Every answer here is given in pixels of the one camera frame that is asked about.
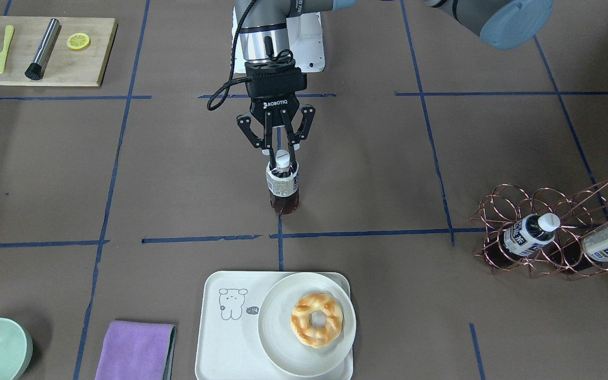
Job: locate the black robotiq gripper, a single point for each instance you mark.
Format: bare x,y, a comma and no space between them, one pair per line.
275,106

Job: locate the cream tray with bear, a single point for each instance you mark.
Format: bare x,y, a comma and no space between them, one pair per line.
229,345

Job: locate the cream round plate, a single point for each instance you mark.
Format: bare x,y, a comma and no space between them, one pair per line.
279,342

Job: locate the glazed twisted donut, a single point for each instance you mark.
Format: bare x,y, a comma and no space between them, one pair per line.
302,325

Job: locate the lemon slice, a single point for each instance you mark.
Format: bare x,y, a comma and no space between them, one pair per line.
78,41

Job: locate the wooden cutting board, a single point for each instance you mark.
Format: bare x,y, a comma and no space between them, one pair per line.
66,68

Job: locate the steel muddler black tip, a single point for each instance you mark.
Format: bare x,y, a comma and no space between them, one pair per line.
35,71

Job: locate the purple folded cloth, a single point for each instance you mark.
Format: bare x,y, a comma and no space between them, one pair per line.
137,350

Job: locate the yellow plastic knife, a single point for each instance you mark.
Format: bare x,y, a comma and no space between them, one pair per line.
7,38

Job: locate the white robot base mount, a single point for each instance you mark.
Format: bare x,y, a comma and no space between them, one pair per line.
303,36

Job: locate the copper wire bottle rack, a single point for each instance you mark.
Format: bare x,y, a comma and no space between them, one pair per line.
581,215

